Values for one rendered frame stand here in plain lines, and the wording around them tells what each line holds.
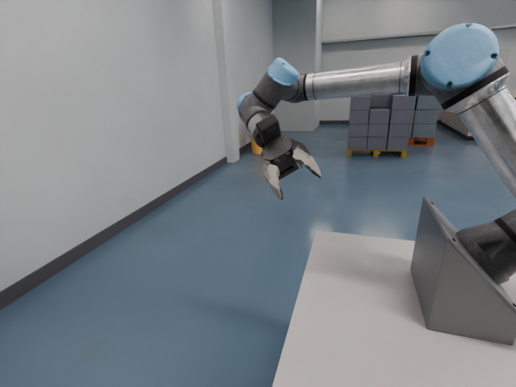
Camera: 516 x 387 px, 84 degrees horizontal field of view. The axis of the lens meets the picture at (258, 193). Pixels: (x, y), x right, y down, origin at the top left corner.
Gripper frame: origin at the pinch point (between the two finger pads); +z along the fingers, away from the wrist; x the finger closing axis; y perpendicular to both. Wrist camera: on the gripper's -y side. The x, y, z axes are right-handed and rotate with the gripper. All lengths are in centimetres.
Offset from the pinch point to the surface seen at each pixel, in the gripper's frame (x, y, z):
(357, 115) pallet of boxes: -182, 367, -324
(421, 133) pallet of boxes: -307, 496, -298
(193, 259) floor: 104, 159, -96
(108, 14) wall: 65, 31, -307
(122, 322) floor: 140, 110, -50
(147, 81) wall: 78, 104, -307
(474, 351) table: -16, 37, 39
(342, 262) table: -1.2, 49.4, 3.3
